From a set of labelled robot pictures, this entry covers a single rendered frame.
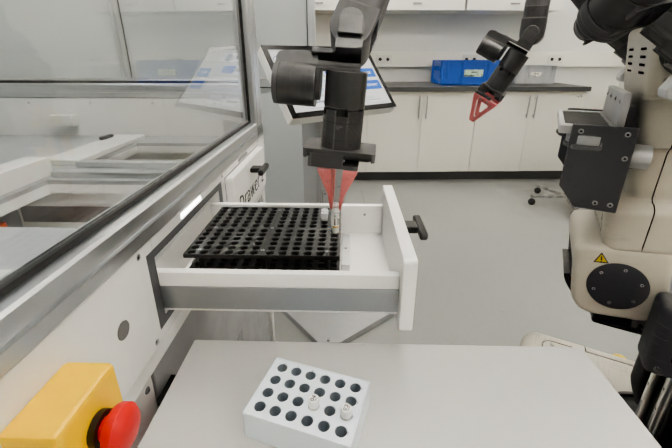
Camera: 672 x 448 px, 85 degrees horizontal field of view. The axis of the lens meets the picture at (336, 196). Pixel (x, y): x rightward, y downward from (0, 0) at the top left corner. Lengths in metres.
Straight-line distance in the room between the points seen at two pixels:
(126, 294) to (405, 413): 0.36
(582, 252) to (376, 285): 0.53
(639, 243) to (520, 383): 0.43
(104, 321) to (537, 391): 0.52
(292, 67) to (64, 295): 0.35
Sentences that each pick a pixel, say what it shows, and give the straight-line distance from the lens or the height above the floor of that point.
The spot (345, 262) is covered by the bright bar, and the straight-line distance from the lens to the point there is 0.61.
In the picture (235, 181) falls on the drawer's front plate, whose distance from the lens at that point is 0.80.
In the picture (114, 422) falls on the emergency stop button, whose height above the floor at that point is 0.89.
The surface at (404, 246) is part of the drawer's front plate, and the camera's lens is 0.50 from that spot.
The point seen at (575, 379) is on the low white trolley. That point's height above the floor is 0.76.
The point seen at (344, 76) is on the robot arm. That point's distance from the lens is 0.50.
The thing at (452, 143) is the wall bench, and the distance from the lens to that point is 3.71.
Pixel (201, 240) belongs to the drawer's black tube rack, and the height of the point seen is 0.90.
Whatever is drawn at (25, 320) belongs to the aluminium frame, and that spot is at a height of 0.97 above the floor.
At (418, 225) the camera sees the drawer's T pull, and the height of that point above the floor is 0.91.
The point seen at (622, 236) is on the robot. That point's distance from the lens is 0.91.
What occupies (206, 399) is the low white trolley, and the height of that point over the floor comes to 0.76.
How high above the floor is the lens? 1.16
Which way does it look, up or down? 21 degrees down
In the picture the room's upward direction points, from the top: straight up
